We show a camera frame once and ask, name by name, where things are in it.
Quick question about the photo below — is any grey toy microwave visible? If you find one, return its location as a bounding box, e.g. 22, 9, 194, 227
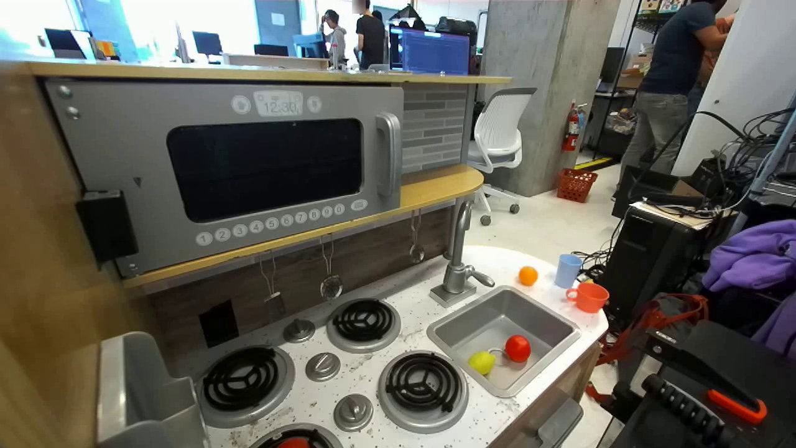
46, 78, 404, 276

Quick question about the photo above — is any blue monitor screen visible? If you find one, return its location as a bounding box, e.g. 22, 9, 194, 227
401, 30, 470, 73

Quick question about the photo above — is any light blue plastic cup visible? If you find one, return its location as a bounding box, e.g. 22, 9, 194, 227
556, 253, 584, 289

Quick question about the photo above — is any black stove burner back right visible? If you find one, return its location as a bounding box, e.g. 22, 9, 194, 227
326, 299, 401, 352

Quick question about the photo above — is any black tool with orange handle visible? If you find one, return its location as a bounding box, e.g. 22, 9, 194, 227
641, 334, 770, 448

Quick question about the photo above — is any person in dark shirt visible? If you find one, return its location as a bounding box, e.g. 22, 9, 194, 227
623, 0, 727, 174

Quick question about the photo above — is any black stove burner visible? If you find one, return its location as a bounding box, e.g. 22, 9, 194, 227
377, 351, 470, 432
196, 345, 296, 427
326, 299, 401, 352

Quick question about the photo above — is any black stove burner back left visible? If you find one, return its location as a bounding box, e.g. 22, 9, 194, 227
196, 345, 296, 427

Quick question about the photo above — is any yellow toy lemon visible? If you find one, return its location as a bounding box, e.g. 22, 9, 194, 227
467, 351, 497, 375

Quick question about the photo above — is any black stove burner front right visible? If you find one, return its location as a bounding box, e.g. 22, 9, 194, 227
377, 351, 470, 432

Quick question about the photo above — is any red basket on floor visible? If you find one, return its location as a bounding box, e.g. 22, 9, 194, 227
556, 168, 598, 202

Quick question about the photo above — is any orange toy fruit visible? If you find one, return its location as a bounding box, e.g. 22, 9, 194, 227
518, 266, 541, 285

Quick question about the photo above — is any purple cloth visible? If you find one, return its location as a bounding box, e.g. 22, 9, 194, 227
701, 218, 796, 291

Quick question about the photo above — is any red toy tomato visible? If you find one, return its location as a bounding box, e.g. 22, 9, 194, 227
502, 334, 532, 362

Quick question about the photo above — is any white office chair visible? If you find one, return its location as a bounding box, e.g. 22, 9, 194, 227
467, 81, 541, 228

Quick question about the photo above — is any orange plastic mug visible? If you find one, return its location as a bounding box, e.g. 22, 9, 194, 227
566, 280, 610, 312

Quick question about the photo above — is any grey toy faucet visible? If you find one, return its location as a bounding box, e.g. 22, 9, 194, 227
431, 198, 496, 302

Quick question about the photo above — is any grey stove knob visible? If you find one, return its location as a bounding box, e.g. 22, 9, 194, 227
333, 392, 373, 432

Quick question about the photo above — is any red fire extinguisher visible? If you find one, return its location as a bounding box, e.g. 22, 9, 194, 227
562, 101, 581, 152

